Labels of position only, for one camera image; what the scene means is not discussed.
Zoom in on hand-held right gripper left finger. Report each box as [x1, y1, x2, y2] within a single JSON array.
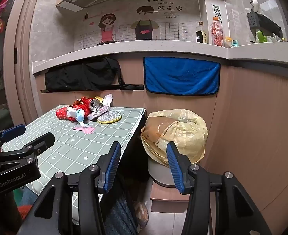
[[18, 141, 122, 235]]

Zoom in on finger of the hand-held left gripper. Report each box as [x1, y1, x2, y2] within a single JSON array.
[[0, 132, 55, 177], [0, 125, 26, 152]]

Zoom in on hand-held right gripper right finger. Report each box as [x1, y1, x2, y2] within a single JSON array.
[[167, 141, 272, 235]]

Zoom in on white trash bin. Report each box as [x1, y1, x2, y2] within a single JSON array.
[[148, 160, 184, 189]]

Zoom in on yellow plastic bin liner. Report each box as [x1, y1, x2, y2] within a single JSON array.
[[141, 109, 208, 168]]

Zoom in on red plastic bag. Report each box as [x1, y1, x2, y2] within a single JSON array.
[[70, 102, 92, 122]]

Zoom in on green grid table mat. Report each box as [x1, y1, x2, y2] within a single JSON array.
[[1, 106, 147, 202]]

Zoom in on brown wooden step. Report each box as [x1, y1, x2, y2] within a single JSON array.
[[150, 181, 191, 214]]

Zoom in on red patterned paper cup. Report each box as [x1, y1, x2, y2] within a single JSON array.
[[56, 105, 72, 120]]

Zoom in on blue face mask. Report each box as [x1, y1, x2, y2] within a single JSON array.
[[68, 108, 86, 128]]

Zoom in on pink paper scrap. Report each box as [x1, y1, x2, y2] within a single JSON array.
[[72, 125, 95, 134]]

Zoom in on grey-blue ribbed cloth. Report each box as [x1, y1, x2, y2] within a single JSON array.
[[102, 174, 139, 235]]

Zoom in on silver scouring pad yellow rim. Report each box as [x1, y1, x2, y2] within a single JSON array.
[[97, 110, 122, 124]]

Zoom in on pink and white packet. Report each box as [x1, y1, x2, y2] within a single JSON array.
[[86, 105, 110, 121]]

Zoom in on beige patterned slipper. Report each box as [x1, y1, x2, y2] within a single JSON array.
[[133, 201, 149, 231]]

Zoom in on white crumpled tissue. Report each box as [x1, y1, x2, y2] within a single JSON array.
[[101, 93, 114, 107]]

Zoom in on black cloth bag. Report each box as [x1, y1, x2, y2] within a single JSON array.
[[45, 57, 144, 92]]

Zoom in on blue towel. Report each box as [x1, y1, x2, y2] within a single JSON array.
[[143, 57, 221, 96]]

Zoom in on grey kitchen counter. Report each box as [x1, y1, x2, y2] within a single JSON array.
[[32, 40, 288, 75]]

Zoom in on dark soy sauce bottle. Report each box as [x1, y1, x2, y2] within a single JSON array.
[[196, 22, 206, 43]]

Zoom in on clear bottle with orange cap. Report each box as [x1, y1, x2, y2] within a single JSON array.
[[211, 17, 226, 47]]

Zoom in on green and white plastic bag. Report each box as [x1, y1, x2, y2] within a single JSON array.
[[255, 29, 277, 43]]

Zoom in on white pipe casing with vent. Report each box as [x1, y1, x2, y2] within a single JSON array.
[[198, 0, 227, 45]]

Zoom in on grey utensil holder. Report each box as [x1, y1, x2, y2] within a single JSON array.
[[247, 11, 261, 29]]

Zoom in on black dish rack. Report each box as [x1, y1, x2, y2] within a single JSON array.
[[247, 12, 284, 42]]

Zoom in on white kitchen utensil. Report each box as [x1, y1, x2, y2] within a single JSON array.
[[250, 0, 260, 14]]

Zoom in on cartoon wall poster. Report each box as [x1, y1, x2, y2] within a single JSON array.
[[74, 0, 199, 52]]

